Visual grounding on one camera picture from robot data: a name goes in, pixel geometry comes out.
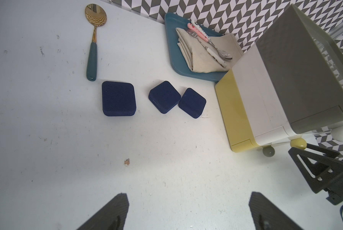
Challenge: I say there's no white handled fork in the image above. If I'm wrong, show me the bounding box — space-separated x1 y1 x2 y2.
185 29 227 68

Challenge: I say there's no blue tray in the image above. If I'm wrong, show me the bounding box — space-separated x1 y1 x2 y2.
164 12 226 83

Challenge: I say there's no three-drawer storage cabinet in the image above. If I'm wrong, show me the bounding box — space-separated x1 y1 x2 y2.
215 5 343 154

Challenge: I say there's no pink handled spoon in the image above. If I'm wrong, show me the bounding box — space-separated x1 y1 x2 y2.
187 20 233 60

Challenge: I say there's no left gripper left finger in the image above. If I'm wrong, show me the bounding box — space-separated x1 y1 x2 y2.
78 193 129 230

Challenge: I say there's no navy brooch box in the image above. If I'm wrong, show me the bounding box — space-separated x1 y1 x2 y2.
148 81 181 114
101 81 137 117
178 88 207 119

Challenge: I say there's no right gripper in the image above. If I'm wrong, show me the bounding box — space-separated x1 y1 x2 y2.
289 144 343 205

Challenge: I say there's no beige folded napkin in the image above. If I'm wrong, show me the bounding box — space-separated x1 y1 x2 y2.
176 28 243 73

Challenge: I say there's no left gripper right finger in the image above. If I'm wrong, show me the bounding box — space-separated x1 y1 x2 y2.
249 192 302 230

